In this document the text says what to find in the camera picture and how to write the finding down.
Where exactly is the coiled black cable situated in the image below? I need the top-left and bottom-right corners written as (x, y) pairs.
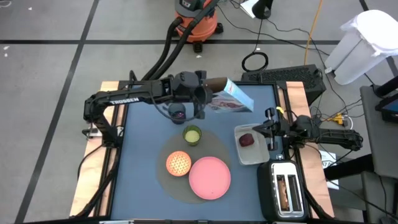
top-left (241, 17), bottom-right (270, 73)

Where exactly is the black mesh cup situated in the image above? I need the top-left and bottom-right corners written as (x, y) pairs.
top-left (167, 102), bottom-right (187, 125)

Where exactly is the round woven placemat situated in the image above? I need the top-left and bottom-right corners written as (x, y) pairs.
top-left (155, 129), bottom-right (233, 205)

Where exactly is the brown toast slice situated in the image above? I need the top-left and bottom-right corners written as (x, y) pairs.
top-left (277, 179), bottom-right (290, 212)

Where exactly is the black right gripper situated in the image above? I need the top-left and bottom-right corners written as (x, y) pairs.
top-left (252, 107), bottom-right (296, 151)

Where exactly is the grey desk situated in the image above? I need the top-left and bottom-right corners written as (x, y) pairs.
top-left (359, 85), bottom-right (398, 180)

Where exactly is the black desk leg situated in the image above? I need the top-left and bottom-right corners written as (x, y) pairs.
top-left (323, 154), bottom-right (376, 182)

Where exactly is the orange extension cable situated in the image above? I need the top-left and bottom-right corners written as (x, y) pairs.
top-left (303, 0), bottom-right (324, 66)

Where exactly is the black table frame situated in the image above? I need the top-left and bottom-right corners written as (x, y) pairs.
top-left (99, 80), bottom-right (312, 224)

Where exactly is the wooden side board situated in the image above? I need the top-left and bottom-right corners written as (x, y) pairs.
top-left (284, 81), bottom-right (336, 218)
top-left (68, 80), bottom-right (128, 218)

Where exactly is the light blue cereal box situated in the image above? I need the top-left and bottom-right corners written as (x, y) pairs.
top-left (203, 77), bottom-right (255, 113)

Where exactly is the white lined trash bin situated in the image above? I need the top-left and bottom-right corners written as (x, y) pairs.
top-left (324, 9), bottom-right (398, 86)

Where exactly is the yellow power plug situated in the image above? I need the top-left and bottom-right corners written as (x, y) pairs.
top-left (329, 113), bottom-right (345, 126)

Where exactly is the white paper sheet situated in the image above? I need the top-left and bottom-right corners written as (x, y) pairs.
top-left (239, 0), bottom-right (259, 19)

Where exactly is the white plastic bin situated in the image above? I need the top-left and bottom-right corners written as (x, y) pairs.
top-left (234, 123), bottom-right (271, 166)

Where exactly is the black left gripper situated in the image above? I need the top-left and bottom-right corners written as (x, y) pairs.
top-left (170, 70), bottom-right (215, 121)

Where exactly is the dark red round food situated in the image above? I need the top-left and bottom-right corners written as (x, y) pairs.
top-left (238, 133), bottom-right (255, 147)

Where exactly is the pink round plate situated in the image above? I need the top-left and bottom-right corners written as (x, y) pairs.
top-left (188, 156), bottom-right (232, 200)

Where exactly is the black round stand base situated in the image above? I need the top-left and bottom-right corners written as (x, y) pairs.
top-left (251, 0), bottom-right (275, 20)

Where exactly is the orange patterned bowl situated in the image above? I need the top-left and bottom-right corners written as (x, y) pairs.
top-left (165, 150), bottom-right (193, 177)

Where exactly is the orange shop vacuum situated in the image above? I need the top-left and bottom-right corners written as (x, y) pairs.
top-left (173, 0), bottom-right (224, 53)
top-left (152, 0), bottom-right (220, 81)

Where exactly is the green glass cup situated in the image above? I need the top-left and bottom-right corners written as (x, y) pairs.
top-left (182, 124), bottom-right (203, 147)

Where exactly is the white printed label sheet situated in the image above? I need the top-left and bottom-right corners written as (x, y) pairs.
top-left (318, 150), bottom-right (340, 190)

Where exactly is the black and chrome toaster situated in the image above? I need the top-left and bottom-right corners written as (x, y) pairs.
top-left (257, 154), bottom-right (310, 222)

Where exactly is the black corrugated vacuum hose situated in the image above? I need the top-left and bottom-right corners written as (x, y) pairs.
top-left (141, 17), bottom-right (184, 82)

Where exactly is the black computer case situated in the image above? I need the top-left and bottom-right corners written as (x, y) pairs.
top-left (241, 64), bottom-right (327, 106)

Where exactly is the black tablet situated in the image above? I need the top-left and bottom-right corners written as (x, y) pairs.
top-left (374, 92), bottom-right (398, 124)

